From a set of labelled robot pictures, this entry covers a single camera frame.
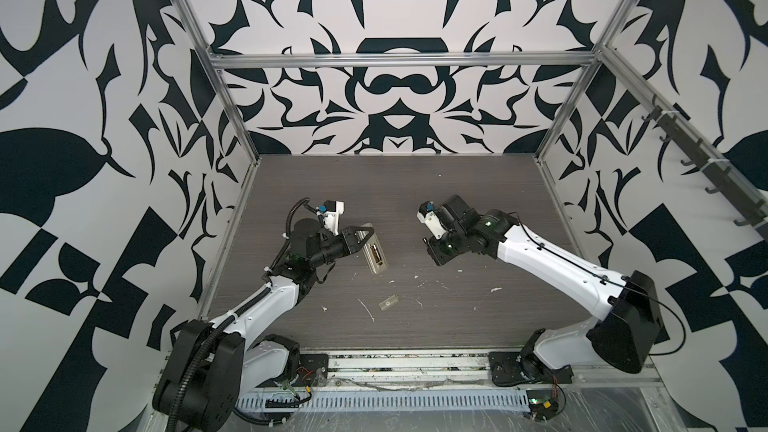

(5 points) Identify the white remote control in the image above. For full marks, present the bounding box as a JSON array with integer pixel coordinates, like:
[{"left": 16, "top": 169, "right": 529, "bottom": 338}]
[{"left": 362, "top": 223, "right": 388, "bottom": 275}]

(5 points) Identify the remote battery cover beige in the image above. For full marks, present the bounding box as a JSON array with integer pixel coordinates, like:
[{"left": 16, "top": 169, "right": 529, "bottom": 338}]
[{"left": 379, "top": 295, "right": 399, "bottom": 311}]

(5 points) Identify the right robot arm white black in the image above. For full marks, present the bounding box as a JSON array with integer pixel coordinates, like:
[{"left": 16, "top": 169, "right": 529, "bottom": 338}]
[{"left": 417, "top": 195, "right": 663, "bottom": 386}]

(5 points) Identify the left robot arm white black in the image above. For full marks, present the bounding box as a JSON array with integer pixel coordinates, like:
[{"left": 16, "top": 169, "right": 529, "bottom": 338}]
[{"left": 152, "top": 219, "right": 375, "bottom": 431}]

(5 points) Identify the small circuit board right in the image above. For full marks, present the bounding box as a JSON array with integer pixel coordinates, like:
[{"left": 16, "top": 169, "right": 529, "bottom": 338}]
[{"left": 525, "top": 389, "right": 567, "bottom": 422}]

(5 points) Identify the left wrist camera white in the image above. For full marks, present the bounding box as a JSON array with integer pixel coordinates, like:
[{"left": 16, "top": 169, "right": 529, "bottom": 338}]
[{"left": 316, "top": 200, "right": 345, "bottom": 236}]

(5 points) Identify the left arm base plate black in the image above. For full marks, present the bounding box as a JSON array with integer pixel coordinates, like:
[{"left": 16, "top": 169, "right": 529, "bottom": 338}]
[{"left": 261, "top": 353, "right": 329, "bottom": 387}]

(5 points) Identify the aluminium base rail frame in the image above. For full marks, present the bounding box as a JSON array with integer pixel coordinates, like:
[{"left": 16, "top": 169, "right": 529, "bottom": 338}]
[{"left": 302, "top": 348, "right": 662, "bottom": 391}]

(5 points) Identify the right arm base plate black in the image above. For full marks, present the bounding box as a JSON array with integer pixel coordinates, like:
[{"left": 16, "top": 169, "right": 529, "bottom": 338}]
[{"left": 488, "top": 351, "right": 573, "bottom": 387}]

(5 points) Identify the white slotted cable duct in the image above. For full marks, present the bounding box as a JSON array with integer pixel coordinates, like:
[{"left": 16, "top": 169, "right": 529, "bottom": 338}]
[{"left": 237, "top": 390, "right": 530, "bottom": 413}]

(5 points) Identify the black corrugated left cable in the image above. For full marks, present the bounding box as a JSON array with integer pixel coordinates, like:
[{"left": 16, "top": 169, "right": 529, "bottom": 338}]
[{"left": 163, "top": 320, "right": 223, "bottom": 432}]

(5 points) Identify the horizontal aluminium frame bar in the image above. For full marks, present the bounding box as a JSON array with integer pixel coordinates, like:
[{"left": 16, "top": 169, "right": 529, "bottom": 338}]
[{"left": 209, "top": 51, "right": 595, "bottom": 70}]

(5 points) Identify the grey wall hook rack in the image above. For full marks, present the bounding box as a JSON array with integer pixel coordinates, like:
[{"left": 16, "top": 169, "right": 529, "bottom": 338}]
[{"left": 640, "top": 95, "right": 767, "bottom": 241}]

